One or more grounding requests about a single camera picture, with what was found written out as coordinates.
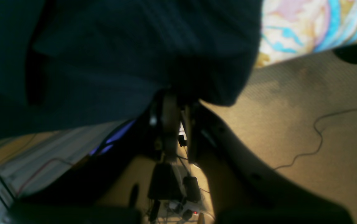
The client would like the black floor cable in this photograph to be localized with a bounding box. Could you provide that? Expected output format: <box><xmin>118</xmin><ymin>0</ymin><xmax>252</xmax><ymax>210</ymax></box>
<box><xmin>273</xmin><ymin>98</ymin><xmax>357</xmax><ymax>171</ymax></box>

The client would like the black T-shirt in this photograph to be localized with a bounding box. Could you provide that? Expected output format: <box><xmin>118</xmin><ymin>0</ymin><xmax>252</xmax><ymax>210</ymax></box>
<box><xmin>0</xmin><ymin>0</ymin><xmax>263</xmax><ymax>139</ymax></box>

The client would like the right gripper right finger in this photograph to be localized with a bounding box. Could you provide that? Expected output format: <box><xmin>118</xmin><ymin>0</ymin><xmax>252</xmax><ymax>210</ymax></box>
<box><xmin>186</xmin><ymin>103</ymin><xmax>353</xmax><ymax>224</ymax></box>

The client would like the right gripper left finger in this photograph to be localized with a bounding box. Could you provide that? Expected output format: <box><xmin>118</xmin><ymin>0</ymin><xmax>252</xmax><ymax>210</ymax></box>
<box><xmin>149</xmin><ymin>90</ymin><xmax>180</xmax><ymax>162</ymax></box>

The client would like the white power strip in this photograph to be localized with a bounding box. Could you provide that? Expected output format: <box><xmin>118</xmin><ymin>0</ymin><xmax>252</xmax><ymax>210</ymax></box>
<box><xmin>157</xmin><ymin>200</ymin><xmax>208</xmax><ymax>224</ymax></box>

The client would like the patterned tablecloth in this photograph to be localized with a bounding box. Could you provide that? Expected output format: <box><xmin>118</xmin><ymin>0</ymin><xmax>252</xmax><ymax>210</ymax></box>
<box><xmin>255</xmin><ymin>0</ymin><xmax>357</xmax><ymax>68</ymax></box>

